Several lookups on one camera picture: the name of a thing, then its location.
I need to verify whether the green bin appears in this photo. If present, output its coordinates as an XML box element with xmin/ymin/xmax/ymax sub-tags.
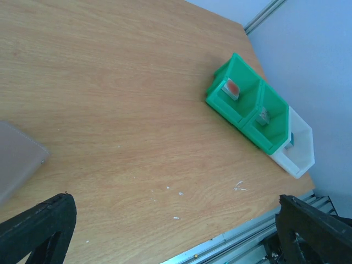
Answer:
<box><xmin>243</xmin><ymin>81</ymin><xmax>289</xmax><ymax>155</ymax></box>
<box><xmin>205</xmin><ymin>53</ymin><xmax>262</xmax><ymax>129</ymax></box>

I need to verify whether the aluminium table edge rail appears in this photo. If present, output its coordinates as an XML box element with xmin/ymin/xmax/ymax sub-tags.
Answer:
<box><xmin>161</xmin><ymin>192</ymin><xmax>338</xmax><ymax>264</ymax></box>

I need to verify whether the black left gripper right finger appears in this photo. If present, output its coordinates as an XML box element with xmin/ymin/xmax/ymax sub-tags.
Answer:
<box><xmin>276</xmin><ymin>195</ymin><xmax>351</xmax><ymax>263</ymax></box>

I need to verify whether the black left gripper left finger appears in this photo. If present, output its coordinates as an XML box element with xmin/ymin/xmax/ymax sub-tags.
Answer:
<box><xmin>1</xmin><ymin>193</ymin><xmax>76</xmax><ymax>263</ymax></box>

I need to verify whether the green bin far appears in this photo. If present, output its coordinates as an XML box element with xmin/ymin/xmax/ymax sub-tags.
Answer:
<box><xmin>205</xmin><ymin>53</ymin><xmax>262</xmax><ymax>129</ymax></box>

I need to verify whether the green bin middle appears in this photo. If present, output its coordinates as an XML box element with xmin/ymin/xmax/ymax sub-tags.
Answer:
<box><xmin>243</xmin><ymin>81</ymin><xmax>289</xmax><ymax>155</ymax></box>

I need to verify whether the white translucent bin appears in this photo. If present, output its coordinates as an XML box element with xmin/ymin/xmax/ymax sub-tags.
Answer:
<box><xmin>270</xmin><ymin>107</ymin><xmax>315</xmax><ymax>179</ymax></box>

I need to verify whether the red white cards stack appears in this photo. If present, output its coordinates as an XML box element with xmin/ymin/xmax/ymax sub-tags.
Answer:
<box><xmin>222</xmin><ymin>79</ymin><xmax>240</xmax><ymax>101</ymax></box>

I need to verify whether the aluminium corner post right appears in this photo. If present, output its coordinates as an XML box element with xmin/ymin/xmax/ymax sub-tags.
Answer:
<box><xmin>244</xmin><ymin>0</ymin><xmax>287</xmax><ymax>35</ymax></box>

